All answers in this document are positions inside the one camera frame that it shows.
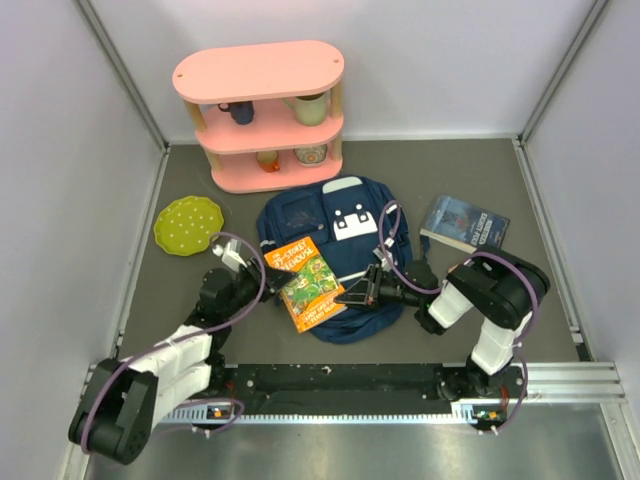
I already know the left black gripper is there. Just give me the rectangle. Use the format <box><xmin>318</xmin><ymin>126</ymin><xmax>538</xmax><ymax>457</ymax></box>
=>
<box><xmin>222</xmin><ymin>255</ymin><xmax>296</xmax><ymax>318</ymax></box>

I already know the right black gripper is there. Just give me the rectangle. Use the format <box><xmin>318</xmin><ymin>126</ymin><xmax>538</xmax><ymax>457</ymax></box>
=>
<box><xmin>336</xmin><ymin>263</ymin><xmax>423</xmax><ymax>311</ymax></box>

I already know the orange treehouse paperback book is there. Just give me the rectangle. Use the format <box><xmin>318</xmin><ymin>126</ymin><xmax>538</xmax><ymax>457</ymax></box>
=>
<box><xmin>265</xmin><ymin>236</ymin><xmax>346</xmax><ymax>333</ymax></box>

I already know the navy blue student backpack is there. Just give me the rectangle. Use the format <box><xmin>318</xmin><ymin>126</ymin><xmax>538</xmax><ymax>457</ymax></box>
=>
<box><xmin>256</xmin><ymin>175</ymin><xmax>413</xmax><ymax>345</ymax></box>

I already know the blue Nineteen Eighty-Four book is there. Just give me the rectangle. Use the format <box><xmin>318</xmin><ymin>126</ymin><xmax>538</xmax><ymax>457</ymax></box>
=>
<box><xmin>420</xmin><ymin>195</ymin><xmax>510</xmax><ymax>253</ymax></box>

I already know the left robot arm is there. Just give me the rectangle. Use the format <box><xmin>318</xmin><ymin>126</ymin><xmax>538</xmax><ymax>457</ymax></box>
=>
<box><xmin>67</xmin><ymin>235</ymin><xmax>297</xmax><ymax>465</ymax></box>

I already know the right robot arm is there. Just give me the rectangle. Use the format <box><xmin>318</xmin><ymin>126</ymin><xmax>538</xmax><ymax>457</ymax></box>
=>
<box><xmin>335</xmin><ymin>246</ymin><xmax>551</xmax><ymax>401</ymax></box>

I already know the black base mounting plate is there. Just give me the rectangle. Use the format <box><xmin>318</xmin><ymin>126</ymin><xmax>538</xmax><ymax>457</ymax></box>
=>
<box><xmin>195</xmin><ymin>363</ymin><xmax>524</xmax><ymax>403</ymax></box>

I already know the green polka dot plate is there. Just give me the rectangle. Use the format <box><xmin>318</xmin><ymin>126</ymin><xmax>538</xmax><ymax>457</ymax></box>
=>
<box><xmin>153</xmin><ymin>195</ymin><xmax>224</xmax><ymax>257</ymax></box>

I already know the small orange cup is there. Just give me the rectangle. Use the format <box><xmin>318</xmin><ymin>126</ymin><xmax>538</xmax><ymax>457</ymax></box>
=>
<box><xmin>256</xmin><ymin>150</ymin><xmax>280</xmax><ymax>173</ymax></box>

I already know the patterned ceramic bowl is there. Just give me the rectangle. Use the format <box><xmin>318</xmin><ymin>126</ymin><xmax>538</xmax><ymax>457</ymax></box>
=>
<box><xmin>294</xmin><ymin>144</ymin><xmax>328</xmax><ymax>167</ymax></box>

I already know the pink three-tier wooden shelf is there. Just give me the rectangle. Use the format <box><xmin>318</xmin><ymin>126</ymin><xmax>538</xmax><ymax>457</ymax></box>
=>
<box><xmin>172</xmin><ymin>40</ymin><xmax>345</xmax><ymax>194</ymax></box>

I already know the dark blue mug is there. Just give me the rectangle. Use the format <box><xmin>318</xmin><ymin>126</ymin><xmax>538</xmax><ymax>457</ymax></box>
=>
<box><xmin>217</xmin><ymin>101</ymin><xmax>255</xmax><ymax>125</ymax></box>

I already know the pale green mug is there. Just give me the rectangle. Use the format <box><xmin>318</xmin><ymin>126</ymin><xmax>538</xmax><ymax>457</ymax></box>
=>
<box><xmin>282</xmin><ymin>92</ymin><xmax>328</xmax><ymax>127</ymax></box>

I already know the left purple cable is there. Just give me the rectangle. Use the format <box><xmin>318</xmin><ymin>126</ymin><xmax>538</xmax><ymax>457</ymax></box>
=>
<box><xmin>79</xmin><ymin>232</ymin><xmax>266</xmax><ymax>454</ymax></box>

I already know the aluminium frame rail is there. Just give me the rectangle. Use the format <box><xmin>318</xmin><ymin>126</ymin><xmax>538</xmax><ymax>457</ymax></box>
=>
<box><xmin>63</xmin><ymin>360</ymin><xmax>639</xmax><ymax>479</ymax></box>

